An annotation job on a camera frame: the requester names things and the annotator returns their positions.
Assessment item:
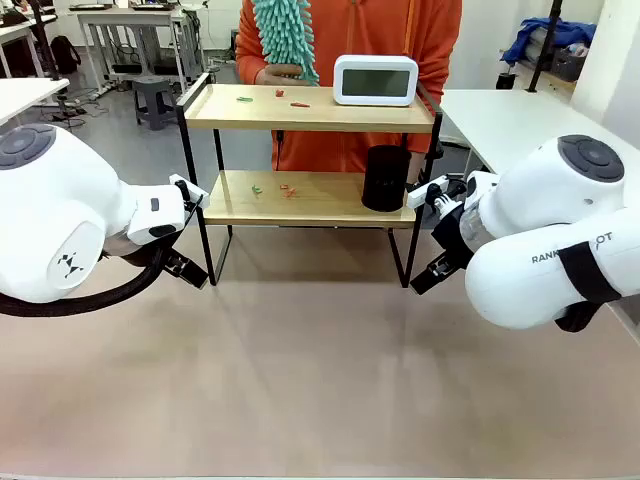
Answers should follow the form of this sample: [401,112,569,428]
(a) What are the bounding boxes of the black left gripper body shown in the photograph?
[158,243,182,271]

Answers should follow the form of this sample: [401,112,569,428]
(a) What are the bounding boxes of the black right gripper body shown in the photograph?
[431,202,474,274]

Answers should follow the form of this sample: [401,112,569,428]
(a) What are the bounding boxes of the teal chenille duster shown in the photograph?
[251,0,321,88]

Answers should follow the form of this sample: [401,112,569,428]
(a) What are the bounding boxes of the person's right forearm orange sleeve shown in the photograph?
[235,47,269,86]

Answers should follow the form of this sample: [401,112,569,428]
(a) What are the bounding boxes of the person's left forearm orange sleeve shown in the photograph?
[405,74,447,156]

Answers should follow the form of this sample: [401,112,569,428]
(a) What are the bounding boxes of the two-tier wooden black-framed shelf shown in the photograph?
[175,72,445,290]

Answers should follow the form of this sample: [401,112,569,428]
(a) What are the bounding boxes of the person's right hand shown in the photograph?
[259,63,304,86]

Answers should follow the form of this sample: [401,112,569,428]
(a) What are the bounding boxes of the black cylinder speaker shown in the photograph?
[360,144,413,212]

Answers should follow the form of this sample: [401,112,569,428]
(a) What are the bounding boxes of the large white table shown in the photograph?
[438,88,640,177]

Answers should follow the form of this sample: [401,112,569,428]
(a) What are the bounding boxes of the grey plastic stool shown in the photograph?
[131,75,178,132]

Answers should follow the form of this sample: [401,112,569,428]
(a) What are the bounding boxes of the white digital clock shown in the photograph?
[332,54,420,108]

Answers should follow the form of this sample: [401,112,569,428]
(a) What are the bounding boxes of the grey storage crate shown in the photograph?
[551,45,585,82]

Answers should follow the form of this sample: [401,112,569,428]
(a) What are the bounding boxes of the white side table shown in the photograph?
[0,77,71,127]

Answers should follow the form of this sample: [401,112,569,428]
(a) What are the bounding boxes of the blue cloth bundle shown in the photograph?
[500,16,599,67]

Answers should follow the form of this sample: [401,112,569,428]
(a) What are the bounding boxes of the person in orange hoodie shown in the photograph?
[234,0,464,174]

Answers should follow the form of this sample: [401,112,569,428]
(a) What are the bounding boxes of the black backpack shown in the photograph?
[49,35,83,77]

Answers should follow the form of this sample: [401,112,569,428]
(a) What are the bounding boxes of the white background desk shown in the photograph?
[68,3,207,97]

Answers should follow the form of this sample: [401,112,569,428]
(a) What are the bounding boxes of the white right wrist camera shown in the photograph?
[405,174,467,212]

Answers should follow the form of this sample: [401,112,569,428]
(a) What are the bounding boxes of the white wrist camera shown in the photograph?
[168,173,210,222]
[405,174,467,212]

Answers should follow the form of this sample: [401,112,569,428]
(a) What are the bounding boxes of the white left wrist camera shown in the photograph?
[168,173,210,222]

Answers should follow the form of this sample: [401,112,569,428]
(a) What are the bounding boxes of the black braided cable sleeve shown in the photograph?
[0,243,167,319]

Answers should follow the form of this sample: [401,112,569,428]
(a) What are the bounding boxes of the black velcro strap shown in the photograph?
[556,241,624,305]

